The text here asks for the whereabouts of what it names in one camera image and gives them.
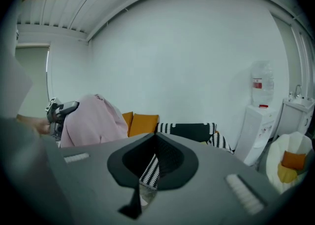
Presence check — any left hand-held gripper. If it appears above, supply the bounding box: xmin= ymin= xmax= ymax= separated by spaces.
xmin=44 ymin=97 xmax=80 ymax=142

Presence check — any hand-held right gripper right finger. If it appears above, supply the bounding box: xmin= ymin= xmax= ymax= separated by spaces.
xmin=142 ymin=132 xmax=281 ymax=225

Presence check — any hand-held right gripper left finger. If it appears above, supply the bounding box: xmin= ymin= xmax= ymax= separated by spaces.
xmin=60 ymin=132 xmax=156 ymax=225

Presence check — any pink cloth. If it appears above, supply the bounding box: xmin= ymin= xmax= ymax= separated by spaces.
xmin=60 ymin=93 xmax=129 ymax=149

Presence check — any black white patterned blanket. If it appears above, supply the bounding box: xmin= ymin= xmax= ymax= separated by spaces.
xmin=139 ymin=122 xmax=236 ymax=192

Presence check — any person's left forearm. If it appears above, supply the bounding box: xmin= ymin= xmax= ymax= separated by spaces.
xmin=16 ymin=114 xmax=51 ymax=137

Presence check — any person's white shirt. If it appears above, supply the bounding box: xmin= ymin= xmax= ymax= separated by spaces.
xmin=0 ymin=0 xmax=34 ymax=121

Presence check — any white water dispenser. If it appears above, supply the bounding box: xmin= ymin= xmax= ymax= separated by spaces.
xmin=242 ymin=104 xmax=279 ymax=167

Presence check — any yellow cushion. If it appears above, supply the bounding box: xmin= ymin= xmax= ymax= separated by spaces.
xmin=277 ymin=163 xmax=298 ymax=184

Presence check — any small orange cushion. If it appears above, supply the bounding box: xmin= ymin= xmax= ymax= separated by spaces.
xmin=281 ymin=150 xmax=307 ymax=170

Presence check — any white beanbag chair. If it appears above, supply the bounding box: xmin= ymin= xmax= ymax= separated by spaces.
xmin=258 ymin=131 xmax=315 ymax=194

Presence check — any white sink cabinet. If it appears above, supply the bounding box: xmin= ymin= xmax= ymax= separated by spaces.
xmin=272 ymin=97 xmax=315 ymax=141

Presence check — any clear water bottle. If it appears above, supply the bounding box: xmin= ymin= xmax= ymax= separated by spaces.
xmin=251 ymin=60 xmax=275 ymax=108

